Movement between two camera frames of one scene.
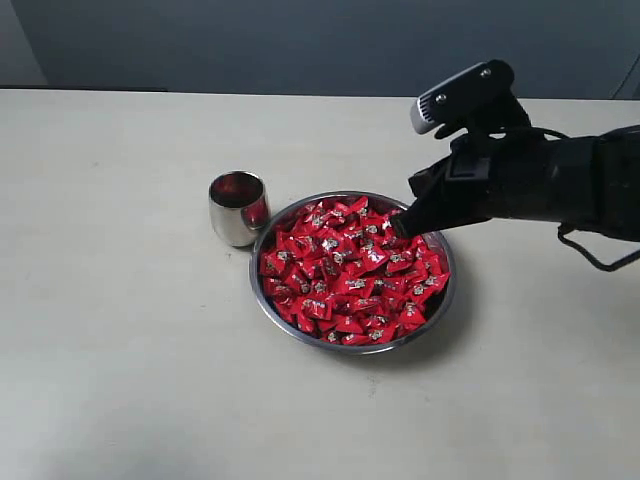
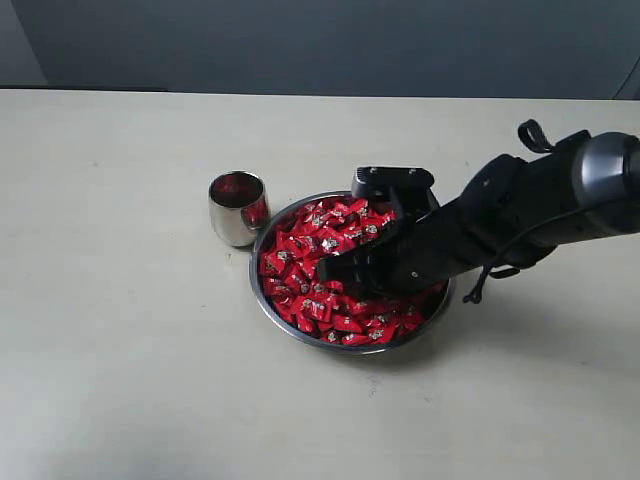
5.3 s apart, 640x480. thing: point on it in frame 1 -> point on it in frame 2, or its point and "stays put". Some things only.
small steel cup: (239, 206) stays put
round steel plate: (330, 272) stays put
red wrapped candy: (348, 323) stays put
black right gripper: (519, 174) -> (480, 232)
